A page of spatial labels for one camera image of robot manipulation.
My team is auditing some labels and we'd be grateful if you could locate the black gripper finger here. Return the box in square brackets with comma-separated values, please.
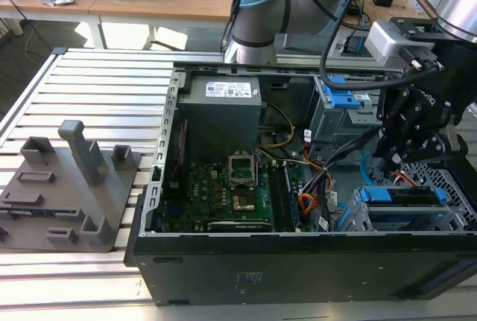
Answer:
[374, 88, 414, 171]
[391, 127, 469, 169]

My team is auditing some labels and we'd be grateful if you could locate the blue disk wire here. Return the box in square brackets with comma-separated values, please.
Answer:
[359, 150, 379, 188]

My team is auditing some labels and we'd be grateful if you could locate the hard disk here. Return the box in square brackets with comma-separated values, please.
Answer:
[358, 185, 448, 210]

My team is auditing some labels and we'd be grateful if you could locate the blue empty disk carrier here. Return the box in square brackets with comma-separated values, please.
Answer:
[319, 81, 363, 109]

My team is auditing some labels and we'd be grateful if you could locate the silver perforated disk bay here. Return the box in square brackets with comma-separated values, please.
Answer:
[335, 159, 477, 233]

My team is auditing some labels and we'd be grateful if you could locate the black RAM slot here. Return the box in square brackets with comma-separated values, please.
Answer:
[268, 164, 286, 231]

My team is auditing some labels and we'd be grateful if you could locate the grey metal drive cage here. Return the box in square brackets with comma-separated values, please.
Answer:
[307, 74, 391, 147]

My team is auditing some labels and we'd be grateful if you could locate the wooden desk with clutter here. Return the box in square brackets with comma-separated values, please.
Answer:
[335, 0, 463, 43]

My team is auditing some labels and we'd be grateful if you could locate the RAM stick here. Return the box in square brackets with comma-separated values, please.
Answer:
[282, 163, 302, 227]

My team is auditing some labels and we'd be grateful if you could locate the metal socket cover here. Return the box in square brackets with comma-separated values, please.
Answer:
[227, 152, 259, 188]

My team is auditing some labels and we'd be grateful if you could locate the CPU socket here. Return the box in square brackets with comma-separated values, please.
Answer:
[231, 193, 257, 213]

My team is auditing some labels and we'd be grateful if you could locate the grey power supply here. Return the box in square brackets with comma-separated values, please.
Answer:
[177, 75, 264, 159]

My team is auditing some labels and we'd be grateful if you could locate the black PC case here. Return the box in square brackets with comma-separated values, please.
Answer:
[122, 60, 477, 307]

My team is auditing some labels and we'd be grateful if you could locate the black graphics card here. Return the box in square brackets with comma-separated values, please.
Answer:
[206, 219, 274, 233]

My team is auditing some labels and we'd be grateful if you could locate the green motherboard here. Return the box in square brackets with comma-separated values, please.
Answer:
[163, 159, 318, 233]

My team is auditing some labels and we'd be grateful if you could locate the wooden desk with white legs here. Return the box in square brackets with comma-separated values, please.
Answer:
[0, 0, 241, 51]

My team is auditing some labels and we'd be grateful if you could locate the grey parts rack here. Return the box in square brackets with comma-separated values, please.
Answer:
[0, 119, 145, 253]

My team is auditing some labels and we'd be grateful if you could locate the orange and red disk wire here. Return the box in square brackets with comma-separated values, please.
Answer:
[390, 171, 420, 188]

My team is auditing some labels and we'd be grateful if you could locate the black wire bundle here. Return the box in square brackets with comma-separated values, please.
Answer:
[300, 129, 382, 196]

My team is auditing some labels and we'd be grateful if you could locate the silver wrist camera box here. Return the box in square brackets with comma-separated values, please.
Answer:
[364, 21, 408, 66]

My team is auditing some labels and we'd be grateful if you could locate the orange wire bundle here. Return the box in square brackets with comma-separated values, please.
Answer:
[300, 155, 335, 218]

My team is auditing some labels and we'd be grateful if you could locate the blue hanging cable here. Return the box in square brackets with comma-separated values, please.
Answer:
[356, 10, 374, 54]

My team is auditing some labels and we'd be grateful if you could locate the long black camera cable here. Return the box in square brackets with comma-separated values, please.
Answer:
[318, 0, 444, 93]

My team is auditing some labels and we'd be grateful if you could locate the yellow and black wire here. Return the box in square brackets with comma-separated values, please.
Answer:
[259, 101, 296, 149]

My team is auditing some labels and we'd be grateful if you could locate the thin red wire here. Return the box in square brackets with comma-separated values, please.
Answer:
[169, 119, 188, 185]

